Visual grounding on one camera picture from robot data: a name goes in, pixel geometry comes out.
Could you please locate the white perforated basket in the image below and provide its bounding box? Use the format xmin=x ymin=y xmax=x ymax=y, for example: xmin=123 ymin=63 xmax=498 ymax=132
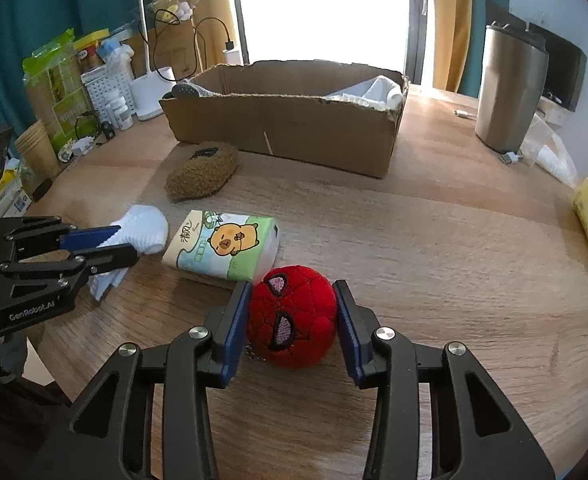
xmin=80 ymin=62 xmax=136 ymax=122

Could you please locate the paper cup stack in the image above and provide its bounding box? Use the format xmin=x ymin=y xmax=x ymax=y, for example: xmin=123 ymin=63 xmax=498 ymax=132
xmin=15 ymin=120 xmax=60 ymax=180

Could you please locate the red spiderman plush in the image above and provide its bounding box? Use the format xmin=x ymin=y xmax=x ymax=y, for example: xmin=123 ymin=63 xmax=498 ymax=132
xmin=246 ymin=266 xmax=337 ymax=370

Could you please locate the green snack bag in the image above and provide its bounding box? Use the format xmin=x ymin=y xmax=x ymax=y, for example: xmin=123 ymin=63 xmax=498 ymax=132
xmin=22 ymin=28 xmax=98 ymax=154

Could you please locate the white towel cloth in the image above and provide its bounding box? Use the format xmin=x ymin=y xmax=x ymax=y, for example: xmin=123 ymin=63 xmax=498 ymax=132
xmin=324 ymin=75 xmax=405 ymax=112

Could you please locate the brown plush keychain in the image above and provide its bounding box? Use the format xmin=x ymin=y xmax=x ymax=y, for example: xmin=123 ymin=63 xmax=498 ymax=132
xmin=165 ymin=141 xmax=239 ymax=202

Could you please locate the clear plastic toy bag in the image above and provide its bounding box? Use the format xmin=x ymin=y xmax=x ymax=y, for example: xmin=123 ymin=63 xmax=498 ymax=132
xmin=146 ymin=0 xmax=201 ymax=25

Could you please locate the brown cardboard package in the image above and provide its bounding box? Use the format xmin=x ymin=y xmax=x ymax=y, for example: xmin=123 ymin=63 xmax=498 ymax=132
xmin=124 ymin=20 xmax=207 ymax=78

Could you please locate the small black cylinder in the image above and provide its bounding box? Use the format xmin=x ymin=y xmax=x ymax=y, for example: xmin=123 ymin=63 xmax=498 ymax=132
xmin=101 ymin=122 xmax=116 ymax=141

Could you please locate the white sock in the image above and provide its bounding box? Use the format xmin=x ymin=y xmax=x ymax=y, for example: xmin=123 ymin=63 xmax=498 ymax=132
xmin=89 ymin=205 xmax=169 ymax=301

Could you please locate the steel thermos tumbler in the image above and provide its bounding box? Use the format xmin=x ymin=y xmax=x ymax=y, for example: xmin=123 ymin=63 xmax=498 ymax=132
xmin=475 ymin=22 xmax=549 ymax=154

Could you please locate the black television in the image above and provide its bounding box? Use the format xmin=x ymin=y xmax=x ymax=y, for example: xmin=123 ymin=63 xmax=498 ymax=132
xmin=486 ymin=0 xmax=587 ymax=112

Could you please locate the black charger cable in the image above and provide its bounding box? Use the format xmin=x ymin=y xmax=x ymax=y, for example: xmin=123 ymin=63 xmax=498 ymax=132
xmin=151 ymin=8 xmax=237 ymax=84

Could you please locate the white charger adapter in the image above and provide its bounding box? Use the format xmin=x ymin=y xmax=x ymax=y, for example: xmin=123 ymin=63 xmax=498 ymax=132
xmin=224 ymin=48 xmax=244 ymax=65

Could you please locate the grey sock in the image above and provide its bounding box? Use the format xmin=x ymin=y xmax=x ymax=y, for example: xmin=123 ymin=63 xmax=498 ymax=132
xmin=170 ymin=80 xmax=219 ymax=99

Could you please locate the brown cardboard box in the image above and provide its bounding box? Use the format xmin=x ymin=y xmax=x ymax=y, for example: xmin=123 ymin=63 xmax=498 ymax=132
xmin=160 ymin=60 xmax=409 ymax=178

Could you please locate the yellow curtain right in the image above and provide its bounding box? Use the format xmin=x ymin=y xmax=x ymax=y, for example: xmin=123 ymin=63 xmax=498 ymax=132
xmin=433 ymin=0 xmax=473 ymax=92

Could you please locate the white tv cabinet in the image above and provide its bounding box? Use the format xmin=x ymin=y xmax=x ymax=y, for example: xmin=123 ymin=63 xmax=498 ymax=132
xmin=537 ymin=96 xmax=573 ymax=130

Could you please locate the white pill bottle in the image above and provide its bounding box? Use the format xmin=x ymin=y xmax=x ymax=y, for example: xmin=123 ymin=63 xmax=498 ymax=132
xmin=103 ymin=90 xmax=120 ymax=129
xmin=112 ymin=99 xmax=134 ymax=131

